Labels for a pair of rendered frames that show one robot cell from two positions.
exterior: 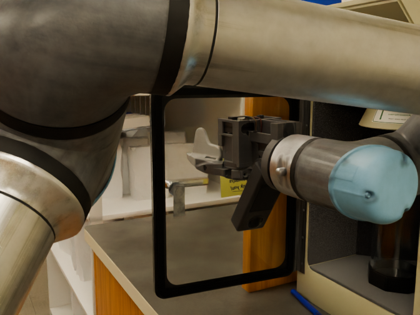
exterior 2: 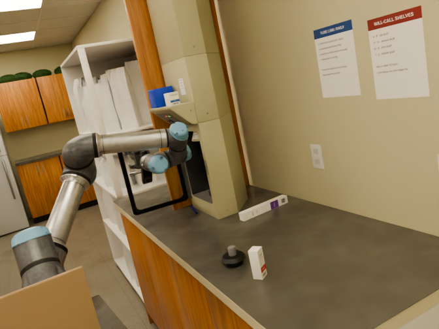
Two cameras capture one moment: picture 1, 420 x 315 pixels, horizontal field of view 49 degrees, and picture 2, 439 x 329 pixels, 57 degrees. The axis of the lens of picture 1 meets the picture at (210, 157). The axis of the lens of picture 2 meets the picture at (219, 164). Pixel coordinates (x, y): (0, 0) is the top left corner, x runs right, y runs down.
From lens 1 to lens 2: 129 cm
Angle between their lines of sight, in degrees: 4
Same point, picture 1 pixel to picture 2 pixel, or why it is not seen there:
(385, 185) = (156, 164)
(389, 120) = (195, 138)
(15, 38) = (69, 155)
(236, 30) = (106, 144)
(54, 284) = (113, 245)
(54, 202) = (82, 181)
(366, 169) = (151, 162)
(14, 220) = (76, 185)
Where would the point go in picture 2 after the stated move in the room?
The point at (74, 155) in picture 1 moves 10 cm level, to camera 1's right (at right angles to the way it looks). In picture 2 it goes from (84, 172) to (109, 167)
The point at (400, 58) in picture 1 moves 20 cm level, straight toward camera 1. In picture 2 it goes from (143, 140) to (111, 153)
